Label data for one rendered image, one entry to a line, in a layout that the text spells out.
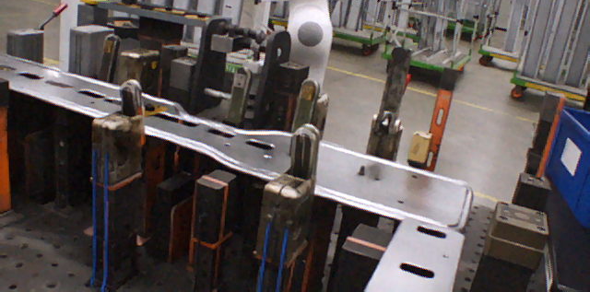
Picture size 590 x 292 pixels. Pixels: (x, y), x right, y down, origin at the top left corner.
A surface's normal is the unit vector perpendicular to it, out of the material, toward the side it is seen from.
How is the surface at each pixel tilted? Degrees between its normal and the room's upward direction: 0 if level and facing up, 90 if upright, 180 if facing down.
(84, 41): 90
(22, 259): 0
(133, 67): 90
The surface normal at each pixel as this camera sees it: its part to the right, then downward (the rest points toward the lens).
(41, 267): 0.15, -0.94
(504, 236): -0.38, 0.22
